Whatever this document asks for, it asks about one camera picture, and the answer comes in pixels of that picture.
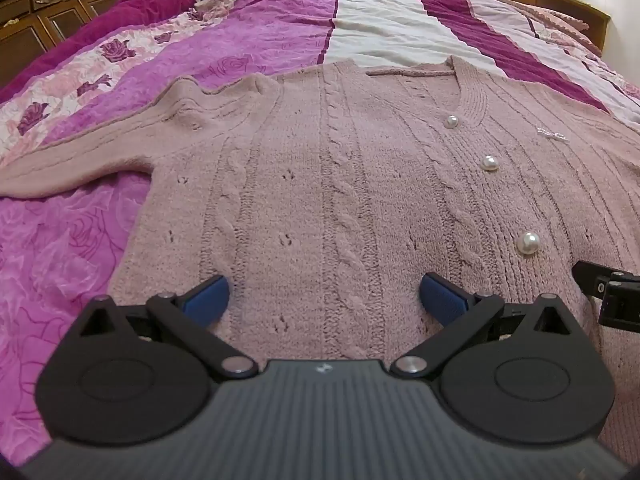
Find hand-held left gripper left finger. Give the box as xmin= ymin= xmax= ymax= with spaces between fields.
xmin=79 ymin=274 xmax=260 ymax=380

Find pink crochet pillow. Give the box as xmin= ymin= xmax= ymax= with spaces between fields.
xmin=480 ymin=0 xmax=606 ymax=58

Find wooden headboard cabinet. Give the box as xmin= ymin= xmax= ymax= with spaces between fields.
xmin=0 ymin=0 xmax=168 ymax=86

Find magenta velvet pillow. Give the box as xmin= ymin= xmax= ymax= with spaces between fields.
xmin=0 ymin=0 xmax=198 ymax=103

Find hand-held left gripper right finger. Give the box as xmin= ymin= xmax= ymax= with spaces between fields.
xmin=390 ymin=272 xmax=574 ymax=379

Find magenta floral bedspread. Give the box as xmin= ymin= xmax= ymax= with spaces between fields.
xmin=0 ymin=0 xmax=640 ymax=441

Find pink cable knit sweater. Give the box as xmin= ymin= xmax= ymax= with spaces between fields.
xmin=0 ymin=56 xmax=640 ymax=461

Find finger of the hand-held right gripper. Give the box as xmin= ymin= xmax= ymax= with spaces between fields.
xmin=572 ymin=260 xmax=613 ymax=303
xmin=599 ymin=270 xmax=640 ymax=332

